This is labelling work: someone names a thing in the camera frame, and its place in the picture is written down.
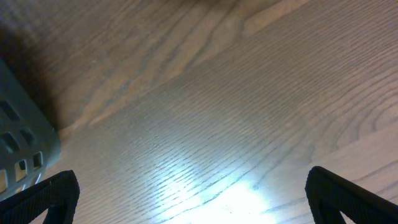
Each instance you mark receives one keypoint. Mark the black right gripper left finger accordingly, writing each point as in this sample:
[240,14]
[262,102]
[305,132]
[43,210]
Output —
[58,196]

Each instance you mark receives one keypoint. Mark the grey plastic basket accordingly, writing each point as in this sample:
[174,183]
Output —
[29,143]

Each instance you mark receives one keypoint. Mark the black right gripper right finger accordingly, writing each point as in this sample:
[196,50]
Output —
[331,196]

